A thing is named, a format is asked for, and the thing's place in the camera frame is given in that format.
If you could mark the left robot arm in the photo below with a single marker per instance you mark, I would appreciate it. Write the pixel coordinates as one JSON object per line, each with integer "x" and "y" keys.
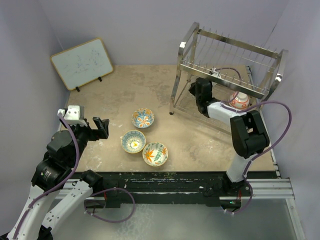
{"x": 38, "y": 221}

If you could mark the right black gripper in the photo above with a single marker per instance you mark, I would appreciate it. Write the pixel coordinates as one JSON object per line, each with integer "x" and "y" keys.
{"x": 191, "y": 89}

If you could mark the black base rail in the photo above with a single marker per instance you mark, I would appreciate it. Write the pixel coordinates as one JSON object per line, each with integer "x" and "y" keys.
{"x": 209, "y": 188}

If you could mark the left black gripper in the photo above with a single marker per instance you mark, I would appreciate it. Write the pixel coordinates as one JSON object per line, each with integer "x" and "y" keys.
{"x": 94, "y": 134}

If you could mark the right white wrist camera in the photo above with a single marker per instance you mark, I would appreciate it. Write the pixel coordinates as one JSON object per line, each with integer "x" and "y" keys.
{"x": 215, "y": 72}

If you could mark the small whiteboard wooden frame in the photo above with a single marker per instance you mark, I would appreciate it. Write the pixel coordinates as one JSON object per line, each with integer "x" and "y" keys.
{"x": 82, "y": 64}

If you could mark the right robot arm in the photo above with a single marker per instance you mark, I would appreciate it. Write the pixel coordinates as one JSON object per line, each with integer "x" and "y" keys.
{"x": 248, "y": 133}

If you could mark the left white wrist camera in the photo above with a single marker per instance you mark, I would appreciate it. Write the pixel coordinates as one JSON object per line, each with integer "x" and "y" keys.
{"x": 73, "y": 115}

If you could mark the orange flower leaf bowl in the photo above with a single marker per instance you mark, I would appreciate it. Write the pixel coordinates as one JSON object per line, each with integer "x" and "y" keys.
{"x": 155, "y": 154}

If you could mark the red patterned bowl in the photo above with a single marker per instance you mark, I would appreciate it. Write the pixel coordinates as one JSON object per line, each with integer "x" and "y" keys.
{"x": 239, "y": 100}

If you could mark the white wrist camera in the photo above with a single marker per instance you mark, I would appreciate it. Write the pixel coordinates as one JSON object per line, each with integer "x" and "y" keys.
{"x": 215, "y": 72}
{"x": 73, "y": 115}

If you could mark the blue orange floral bowl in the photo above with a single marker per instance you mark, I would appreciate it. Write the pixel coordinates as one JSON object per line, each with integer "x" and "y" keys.
{"x": 142, "y": 118}

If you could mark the blue rim yellow centre bowl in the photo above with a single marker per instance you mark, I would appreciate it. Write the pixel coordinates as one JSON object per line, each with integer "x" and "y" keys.
{"x": 133, "y": 141}

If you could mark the steel two-tier dish rack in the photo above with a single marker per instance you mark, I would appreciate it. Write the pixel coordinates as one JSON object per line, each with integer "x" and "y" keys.
{"x": 244, "y": 67}

